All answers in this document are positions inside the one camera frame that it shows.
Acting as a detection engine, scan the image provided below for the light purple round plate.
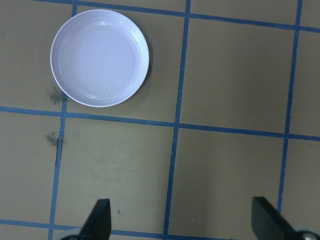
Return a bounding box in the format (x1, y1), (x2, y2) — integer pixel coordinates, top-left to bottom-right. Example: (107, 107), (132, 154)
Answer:
(50, 8), (150, 108)

